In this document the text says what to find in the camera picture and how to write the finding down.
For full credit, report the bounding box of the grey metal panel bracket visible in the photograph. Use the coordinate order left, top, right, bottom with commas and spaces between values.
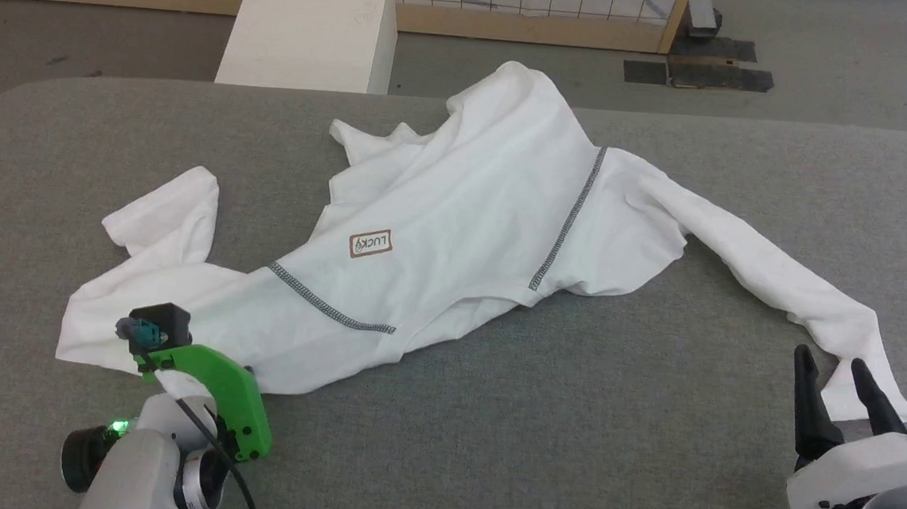
688, 0, 725, 39

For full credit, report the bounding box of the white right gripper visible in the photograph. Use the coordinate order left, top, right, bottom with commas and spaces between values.
782, 345, 907, 509

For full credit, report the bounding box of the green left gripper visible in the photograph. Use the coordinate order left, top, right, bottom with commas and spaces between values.
132, 339, 280, 466

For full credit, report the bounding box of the white long-sleeve shirt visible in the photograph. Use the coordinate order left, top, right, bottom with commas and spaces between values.
53, 30, 907, 440

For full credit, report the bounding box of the black floor tape patch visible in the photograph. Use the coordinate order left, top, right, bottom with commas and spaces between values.
624, 31, 777, 95

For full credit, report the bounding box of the white box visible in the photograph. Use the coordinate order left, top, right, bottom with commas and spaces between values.
215, 0, 401, 97

